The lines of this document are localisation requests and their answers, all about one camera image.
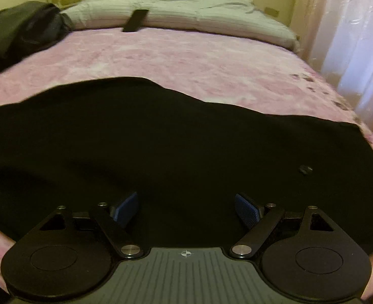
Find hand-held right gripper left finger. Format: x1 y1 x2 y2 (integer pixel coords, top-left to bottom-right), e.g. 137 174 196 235
40 192 144 259

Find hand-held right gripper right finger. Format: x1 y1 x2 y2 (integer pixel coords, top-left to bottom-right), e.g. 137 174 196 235
230 193 333 259

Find black garment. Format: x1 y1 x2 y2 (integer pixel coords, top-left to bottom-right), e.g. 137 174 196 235
0 77 373 254

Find pile of dark clothes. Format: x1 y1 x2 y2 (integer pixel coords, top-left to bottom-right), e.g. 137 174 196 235
0 1 73 80

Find pink floral blanket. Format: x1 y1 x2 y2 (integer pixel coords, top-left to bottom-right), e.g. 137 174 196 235
0 27 373 298

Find white patterned curtain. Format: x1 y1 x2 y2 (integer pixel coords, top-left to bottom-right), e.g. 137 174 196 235
300 0 373 140

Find grey ribbed duvet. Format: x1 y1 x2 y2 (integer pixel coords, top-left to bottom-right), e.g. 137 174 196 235
61 0 301 51

